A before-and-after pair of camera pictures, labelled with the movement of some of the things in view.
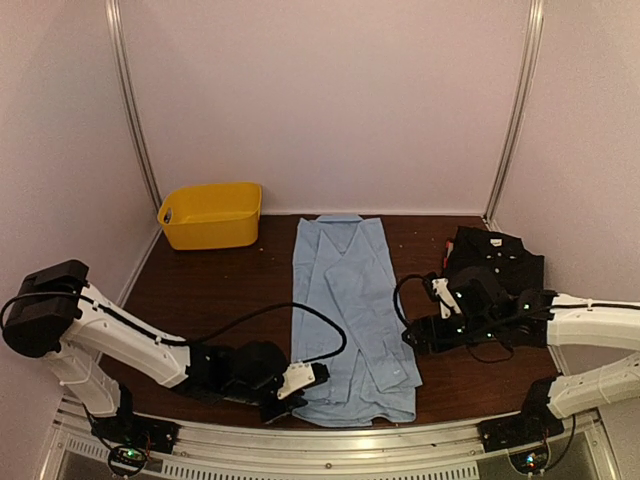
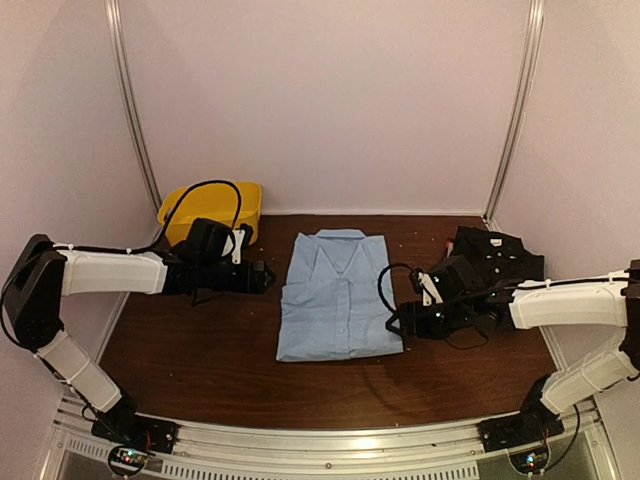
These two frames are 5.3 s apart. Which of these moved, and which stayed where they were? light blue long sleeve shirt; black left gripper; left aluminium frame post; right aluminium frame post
Moved: black left gripper; light blue long sleeve shirt
Stayed: right aluminium frame post; left aluminium frame post
